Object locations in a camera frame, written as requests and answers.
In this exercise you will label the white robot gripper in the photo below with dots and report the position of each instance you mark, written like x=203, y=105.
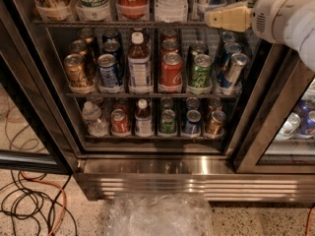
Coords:
x=270, y=13

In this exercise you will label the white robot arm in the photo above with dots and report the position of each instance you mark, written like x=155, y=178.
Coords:
x=305, y=51

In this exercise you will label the silver blue slim can front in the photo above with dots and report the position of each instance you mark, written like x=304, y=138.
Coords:
x=237, y=62

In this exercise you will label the green can middle shelf front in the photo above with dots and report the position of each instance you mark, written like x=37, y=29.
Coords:
x=200, y=71

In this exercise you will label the green can shelf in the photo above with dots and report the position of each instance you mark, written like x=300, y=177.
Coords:
x=167, y=123
x=200, y=71

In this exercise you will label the clear water bottle top shelf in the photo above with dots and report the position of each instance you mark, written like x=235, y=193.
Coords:
x=171, y=11

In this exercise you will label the clear water bottle shelf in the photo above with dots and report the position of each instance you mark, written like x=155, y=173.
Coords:
x=171, y=11
x=93, y=116

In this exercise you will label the red coke can middle front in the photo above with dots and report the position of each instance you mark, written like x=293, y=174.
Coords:
x=170, y=69

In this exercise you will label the gold can bottom shelf front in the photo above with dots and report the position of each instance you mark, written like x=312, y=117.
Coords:
x=215, y=122

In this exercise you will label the blue can right compartment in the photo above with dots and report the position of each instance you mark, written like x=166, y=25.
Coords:
x=306, y=128

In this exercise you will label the blue can bottom shelf front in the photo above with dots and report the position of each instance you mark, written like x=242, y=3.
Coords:
x=192, y=123

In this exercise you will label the green can bottom shelf front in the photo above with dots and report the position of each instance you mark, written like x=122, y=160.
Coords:
x=167, y=123

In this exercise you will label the stainless steel fridge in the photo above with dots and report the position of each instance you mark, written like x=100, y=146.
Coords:
x=256, y=157

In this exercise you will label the brown tea bottle bottom shelf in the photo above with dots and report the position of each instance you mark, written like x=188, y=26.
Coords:
x=144, y=123

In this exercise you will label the blue pepsi can middle front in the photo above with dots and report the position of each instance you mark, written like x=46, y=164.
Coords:
x=108, y=71

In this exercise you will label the red can bottom shelf front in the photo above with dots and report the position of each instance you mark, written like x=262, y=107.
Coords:
x=119, y=122

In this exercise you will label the gold can middle shelf front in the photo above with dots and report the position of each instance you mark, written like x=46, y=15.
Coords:
x=75, y=68

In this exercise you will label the clear water bottle bottom shelf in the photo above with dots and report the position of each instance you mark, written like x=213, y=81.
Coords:
x=93, y=116

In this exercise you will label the open glass fridge door left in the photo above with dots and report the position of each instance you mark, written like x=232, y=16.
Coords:
x=33, y=136

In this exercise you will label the brown iced tea bottle middle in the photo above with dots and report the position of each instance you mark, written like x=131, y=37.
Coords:
x=139, y=61

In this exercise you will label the clear plastic bag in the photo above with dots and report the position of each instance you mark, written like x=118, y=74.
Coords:
x=159, y=215

